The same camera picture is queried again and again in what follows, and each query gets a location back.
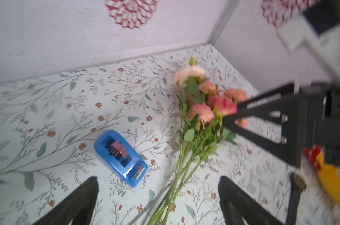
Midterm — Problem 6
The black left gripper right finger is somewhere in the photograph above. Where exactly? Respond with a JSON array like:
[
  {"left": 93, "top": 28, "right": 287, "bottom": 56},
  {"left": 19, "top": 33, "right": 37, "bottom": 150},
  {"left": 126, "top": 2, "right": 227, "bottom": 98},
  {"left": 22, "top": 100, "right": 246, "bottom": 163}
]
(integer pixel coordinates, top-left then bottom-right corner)
[{"left": 218, "top": 176, "right": 283, "bottom": 225}]

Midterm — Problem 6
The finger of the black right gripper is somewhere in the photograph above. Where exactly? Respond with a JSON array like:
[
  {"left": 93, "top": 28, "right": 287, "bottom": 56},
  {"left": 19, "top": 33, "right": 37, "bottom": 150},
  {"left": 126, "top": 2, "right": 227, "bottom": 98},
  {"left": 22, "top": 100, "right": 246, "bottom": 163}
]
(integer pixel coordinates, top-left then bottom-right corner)
[
  {"left": 237, "top": 83, "right": 299, "bottom": 110},
  {"left": 222, "top": 95, "right": 302, "bottom": 167}
]

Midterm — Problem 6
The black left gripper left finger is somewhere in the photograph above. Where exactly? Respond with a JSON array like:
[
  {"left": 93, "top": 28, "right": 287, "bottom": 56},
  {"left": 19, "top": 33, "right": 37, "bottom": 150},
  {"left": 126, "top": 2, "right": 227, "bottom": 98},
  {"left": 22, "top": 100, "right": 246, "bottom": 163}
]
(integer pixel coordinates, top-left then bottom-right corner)
[{"left": 35, "top": 176, "right": 99, "bottom": 225}]

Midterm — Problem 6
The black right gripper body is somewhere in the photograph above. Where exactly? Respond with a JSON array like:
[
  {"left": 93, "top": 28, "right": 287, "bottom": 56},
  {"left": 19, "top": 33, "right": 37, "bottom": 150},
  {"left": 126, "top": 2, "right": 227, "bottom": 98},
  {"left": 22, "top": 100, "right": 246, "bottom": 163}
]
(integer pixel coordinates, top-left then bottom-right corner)
[{"left": 299, "top": 84, "right": 340, "bottom": 166}]

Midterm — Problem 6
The pink rose bouquet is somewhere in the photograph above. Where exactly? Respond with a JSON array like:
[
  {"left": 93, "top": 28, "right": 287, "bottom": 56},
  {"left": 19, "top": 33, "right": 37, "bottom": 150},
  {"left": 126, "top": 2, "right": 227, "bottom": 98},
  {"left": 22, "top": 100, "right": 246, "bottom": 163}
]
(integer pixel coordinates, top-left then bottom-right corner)
[{"left": 148, "top": 58, "right": 249, "bottom": 225}]

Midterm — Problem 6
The yellow plush bear toy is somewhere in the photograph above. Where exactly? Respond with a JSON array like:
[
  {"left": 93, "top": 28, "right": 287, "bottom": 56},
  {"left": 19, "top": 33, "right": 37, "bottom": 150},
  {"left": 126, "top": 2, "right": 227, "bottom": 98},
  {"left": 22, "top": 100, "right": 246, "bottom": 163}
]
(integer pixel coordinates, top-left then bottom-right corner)
[{"left": 303, "top": 145, "right": 340, "bottom": 204}]

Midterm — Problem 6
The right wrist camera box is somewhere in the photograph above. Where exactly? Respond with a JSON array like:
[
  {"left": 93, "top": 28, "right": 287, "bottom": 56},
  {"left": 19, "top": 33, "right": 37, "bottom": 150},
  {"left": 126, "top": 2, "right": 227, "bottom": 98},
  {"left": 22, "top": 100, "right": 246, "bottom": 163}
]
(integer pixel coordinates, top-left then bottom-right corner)
[{"left": 276, "top": 1, "right": 340, "bottom": 85}]

